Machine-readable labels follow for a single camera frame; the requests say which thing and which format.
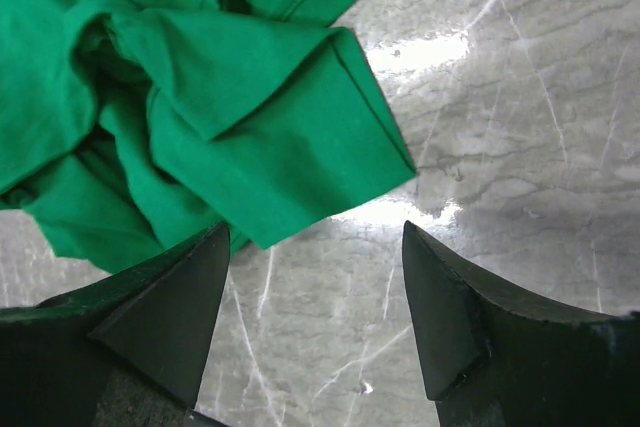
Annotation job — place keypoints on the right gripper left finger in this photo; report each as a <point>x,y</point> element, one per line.
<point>128,350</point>

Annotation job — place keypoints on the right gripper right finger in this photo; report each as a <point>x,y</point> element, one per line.
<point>495,354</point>

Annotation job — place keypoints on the green t-shirt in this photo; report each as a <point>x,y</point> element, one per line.
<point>128,126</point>

